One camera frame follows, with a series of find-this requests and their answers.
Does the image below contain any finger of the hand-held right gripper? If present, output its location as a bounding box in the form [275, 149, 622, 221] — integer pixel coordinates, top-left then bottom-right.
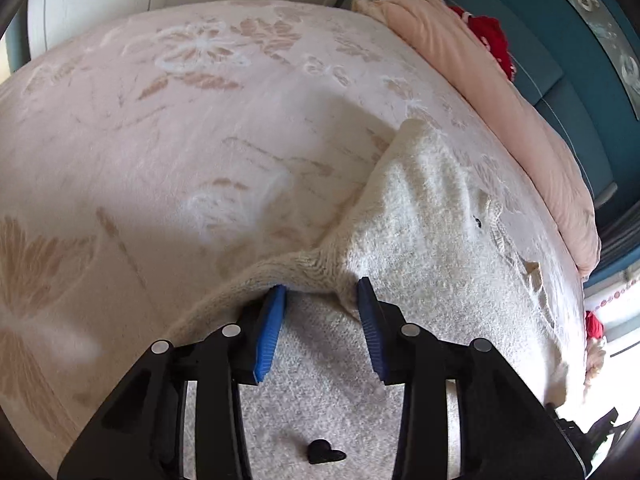
[546, 401, 632, 466]

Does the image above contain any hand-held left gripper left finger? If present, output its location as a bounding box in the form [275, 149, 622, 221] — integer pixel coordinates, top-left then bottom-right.
[57, 285, 288, 480]

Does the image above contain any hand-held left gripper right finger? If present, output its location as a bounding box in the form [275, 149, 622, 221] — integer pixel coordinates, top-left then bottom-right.
[356, 276, 586, 480]

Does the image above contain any cream knit sweater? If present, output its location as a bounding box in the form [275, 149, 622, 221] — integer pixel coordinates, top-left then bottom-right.
[167, 119, 586, 480]

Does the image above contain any pale pink cloth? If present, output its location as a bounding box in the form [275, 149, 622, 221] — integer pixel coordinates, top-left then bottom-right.
[582, 339, 608, 401]

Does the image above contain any small red cloth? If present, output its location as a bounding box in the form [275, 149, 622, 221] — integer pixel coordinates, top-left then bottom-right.
[585, 310, 606, 341]

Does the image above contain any grey curtain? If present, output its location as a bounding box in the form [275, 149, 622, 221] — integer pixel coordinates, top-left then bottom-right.
[597, 200, 640, 281]

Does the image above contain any pink butterfly print blanket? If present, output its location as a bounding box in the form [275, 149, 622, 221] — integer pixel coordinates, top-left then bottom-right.
[0, 0, 591, 480]

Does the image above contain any pink duvet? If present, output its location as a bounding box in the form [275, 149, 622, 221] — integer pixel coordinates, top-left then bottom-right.
[352, 0, 601, 281]

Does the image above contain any red garment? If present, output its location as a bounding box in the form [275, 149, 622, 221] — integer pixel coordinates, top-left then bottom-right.
[447, 6, 516, 81]

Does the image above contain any blue upholstered headboard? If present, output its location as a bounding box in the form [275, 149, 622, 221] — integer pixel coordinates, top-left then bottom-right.
[380, 0, 640, 286]

